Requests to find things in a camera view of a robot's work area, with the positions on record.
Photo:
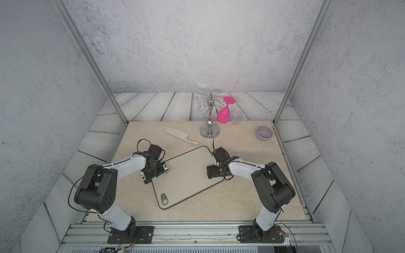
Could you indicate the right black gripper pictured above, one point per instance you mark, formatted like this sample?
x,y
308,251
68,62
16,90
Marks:
x,y
212,173

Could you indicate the left aluminium frame post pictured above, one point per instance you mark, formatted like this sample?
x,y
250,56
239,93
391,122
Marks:
x,y
80,42

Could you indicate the aluminium mounting rail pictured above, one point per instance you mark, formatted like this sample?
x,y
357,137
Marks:
x,y
302,234

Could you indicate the beige cutting board green rim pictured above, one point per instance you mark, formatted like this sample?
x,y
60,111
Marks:
x,y
186,177

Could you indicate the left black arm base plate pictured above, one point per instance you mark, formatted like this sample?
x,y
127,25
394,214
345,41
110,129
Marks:
x,y
137,235

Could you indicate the clear plastic cup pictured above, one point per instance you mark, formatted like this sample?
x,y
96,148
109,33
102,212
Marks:
x,y
236,117

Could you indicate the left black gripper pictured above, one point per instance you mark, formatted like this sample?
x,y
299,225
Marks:
x,y
149,176

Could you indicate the cream plastic cleaver knife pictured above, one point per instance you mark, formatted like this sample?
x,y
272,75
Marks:
x,y
181,135

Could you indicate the pink plastic wine glass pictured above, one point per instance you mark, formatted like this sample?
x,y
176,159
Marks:
x,y
225,114

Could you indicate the lilac small bowl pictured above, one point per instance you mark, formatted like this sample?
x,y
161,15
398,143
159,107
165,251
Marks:
x,y
264,133

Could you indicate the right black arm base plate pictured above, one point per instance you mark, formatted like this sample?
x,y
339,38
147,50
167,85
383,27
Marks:
x,y
254,234

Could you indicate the silver glass holder stand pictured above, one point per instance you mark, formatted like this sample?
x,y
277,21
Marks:
x,y
209,101

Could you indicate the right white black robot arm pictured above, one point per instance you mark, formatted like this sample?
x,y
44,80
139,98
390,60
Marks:
x,y
272,186

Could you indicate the right aluminium frame post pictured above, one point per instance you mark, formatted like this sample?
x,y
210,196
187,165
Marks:
x,y
317,26

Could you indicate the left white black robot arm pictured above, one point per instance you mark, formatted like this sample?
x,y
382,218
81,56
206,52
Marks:
x,y
98,187

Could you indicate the aluminium frame post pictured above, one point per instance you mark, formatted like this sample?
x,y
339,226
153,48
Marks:
x,y
317,26
80,42

